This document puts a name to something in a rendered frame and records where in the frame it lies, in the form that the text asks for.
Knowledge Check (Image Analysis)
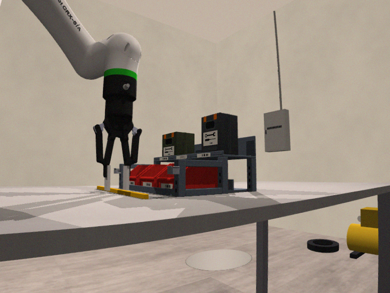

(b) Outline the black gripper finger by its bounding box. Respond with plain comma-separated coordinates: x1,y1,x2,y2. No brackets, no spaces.
93,123,118,191
120,124,142,190

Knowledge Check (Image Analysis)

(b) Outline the dark grey metal rack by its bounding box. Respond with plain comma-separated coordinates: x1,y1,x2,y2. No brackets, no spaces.
129,136,257,197

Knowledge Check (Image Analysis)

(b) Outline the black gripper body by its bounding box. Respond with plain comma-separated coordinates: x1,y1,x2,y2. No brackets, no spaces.
103,96,133,138

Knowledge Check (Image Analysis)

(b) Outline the black tool case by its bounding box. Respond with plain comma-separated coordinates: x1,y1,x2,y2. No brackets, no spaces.
201,112,238,155

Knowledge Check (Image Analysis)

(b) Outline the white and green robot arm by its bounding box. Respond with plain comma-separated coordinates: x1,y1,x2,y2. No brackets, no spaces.
22,0,141,102

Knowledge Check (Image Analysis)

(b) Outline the yellow bar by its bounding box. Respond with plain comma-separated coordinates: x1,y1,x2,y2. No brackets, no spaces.
97,186,148,199

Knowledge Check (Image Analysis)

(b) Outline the dark green tool case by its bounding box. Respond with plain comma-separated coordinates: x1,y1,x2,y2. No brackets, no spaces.
162,131,194,157

